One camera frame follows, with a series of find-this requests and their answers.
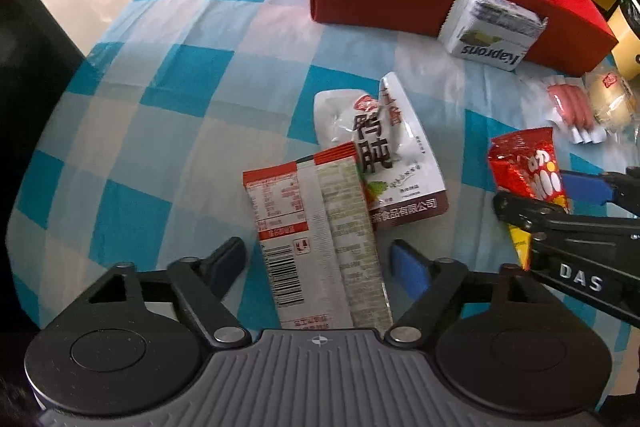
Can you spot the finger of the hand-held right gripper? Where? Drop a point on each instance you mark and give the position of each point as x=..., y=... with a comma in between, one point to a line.
x=530, y=212
x=585, y=188

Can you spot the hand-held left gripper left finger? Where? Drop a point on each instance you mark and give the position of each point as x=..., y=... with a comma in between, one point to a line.
x=227, y=259

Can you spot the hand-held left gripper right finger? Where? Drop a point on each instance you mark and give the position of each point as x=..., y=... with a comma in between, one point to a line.
x=410, y=269

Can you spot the red candy packet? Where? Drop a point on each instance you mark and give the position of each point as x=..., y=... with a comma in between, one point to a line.
x=530, y=167

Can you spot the clear sausage packet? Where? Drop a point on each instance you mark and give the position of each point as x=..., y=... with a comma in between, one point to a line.
x=570, y=107

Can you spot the red white cracker packet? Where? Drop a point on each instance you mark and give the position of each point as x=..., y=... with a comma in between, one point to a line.
x=310, y=232

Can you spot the clear round bun packet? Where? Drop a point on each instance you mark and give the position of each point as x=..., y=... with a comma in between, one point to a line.
x=615, y=99

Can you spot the white brown meat snack pouch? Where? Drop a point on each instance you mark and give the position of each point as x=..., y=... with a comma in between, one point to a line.
x=385, y=147

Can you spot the green white wafer packet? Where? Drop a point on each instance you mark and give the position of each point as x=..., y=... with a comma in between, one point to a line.
x=490, y=27

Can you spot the yellow trash bin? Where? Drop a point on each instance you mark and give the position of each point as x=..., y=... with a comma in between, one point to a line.
x=627, y=42

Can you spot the blue checkered cloth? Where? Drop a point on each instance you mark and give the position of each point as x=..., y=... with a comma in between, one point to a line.
x=175, y=107

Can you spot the black furniture piece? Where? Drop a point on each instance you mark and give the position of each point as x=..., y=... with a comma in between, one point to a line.
x=30, y=107

